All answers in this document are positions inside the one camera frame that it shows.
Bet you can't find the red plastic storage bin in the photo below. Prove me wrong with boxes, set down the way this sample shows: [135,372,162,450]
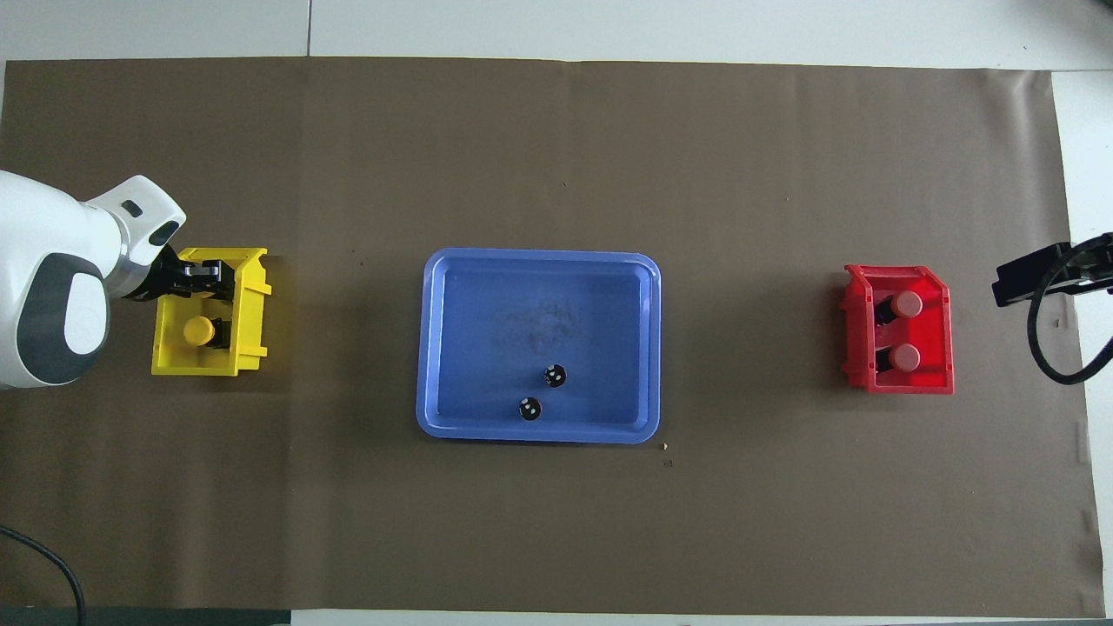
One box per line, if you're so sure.
[840,264,955,396]

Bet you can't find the red push button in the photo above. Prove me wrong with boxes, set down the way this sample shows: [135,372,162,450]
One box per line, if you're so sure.
[874,290,924,326]
[874,343,922,373]

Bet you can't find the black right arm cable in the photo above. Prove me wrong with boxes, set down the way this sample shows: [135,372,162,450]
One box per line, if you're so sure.
[1029,236,1113,385]

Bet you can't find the blue plastic tray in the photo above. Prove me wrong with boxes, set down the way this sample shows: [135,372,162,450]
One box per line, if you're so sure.
[416,248,663,445]

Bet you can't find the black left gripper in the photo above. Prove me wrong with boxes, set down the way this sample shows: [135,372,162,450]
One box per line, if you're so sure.
[170,259,236,301]

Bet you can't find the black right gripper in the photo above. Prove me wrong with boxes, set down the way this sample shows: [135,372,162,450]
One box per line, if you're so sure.
[993,233,1113,307]

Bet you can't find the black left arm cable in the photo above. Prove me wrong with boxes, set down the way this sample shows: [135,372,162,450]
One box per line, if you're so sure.
[0,525,86,626]

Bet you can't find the brown paper table mat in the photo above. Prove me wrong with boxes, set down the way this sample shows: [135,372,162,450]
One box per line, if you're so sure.
[0,57,1083,620]

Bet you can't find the yellow push button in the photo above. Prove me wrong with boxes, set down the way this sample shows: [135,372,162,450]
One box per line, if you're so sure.
[183,316,232,347]

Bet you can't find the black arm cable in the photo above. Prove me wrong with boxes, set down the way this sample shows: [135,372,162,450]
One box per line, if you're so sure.
[1029,236,1113,385]
[0,525,86,626]

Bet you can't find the yellow plastic storage bin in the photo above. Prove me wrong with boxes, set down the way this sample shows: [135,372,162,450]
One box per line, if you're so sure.
[151,247,272,377]

